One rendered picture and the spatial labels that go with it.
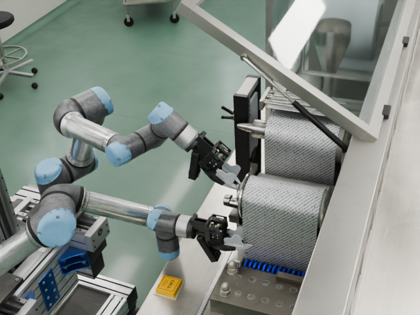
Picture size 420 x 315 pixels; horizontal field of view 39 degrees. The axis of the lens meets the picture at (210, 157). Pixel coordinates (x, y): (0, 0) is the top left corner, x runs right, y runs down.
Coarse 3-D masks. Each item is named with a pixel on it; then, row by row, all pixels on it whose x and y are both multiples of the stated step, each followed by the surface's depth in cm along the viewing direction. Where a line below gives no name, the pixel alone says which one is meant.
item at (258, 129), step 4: (256, 120) 201; (260, 120) 201; (264, 120) 201; (252, 124) 200; (256, 124) 199; (260, 124) 199; (264, 124) 199; (252, 128) 200; (256, 128) 199; (260, 128) 199; (264, 128) 198; (252, 132) 200; (256, 132) 199; (260, 132) 199; (264, 132) 198; (252, 136) 202; (256, 136) 201; (260, 136) 200
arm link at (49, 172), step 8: (48, 160) 244; (56, 160) 243; (40, 168) 241; (48, 168) 240; (56, 168) 239; (64, 168) 243; (40, 176) 238; (48, 176) 238; (56, 176) 239; (64, 176) 243; (72, 176) 245; (40, 184) 240; (48, 184) 240; (40, 192) 244
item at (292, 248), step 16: (256, 224) 184; (272, 224) 182; (256, 240) 188; (272, 240) 186; (288, 240) 183; (304, 240) 181; (256, 256) 192; (272, 256) 190; (288, 256) 187; (304, 256) 184
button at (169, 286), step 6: (162, 276) 205; (168, 276) 204; (162, 282) 202; (168, 282) 202; (174, 282) 202; (180, 282) 202; (156, 288) 200; (162, 288) 200; (168, 288) 200; (174, 288) 200; (162, 294) 200; (168, 294) 199; (174, 294) 199
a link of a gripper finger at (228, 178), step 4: (220, 172) 184; (224, 172) 184; (220, 176) 185; (224, 176) 184; (228, 176) 184; (232, 176) 183; (224, 180) 185; (228, 180) 185; (232, 180) 184; (224, 184) 185; (228, 184) 185; (232, 184) 186; (232, 188) 186; (236, 188) 186
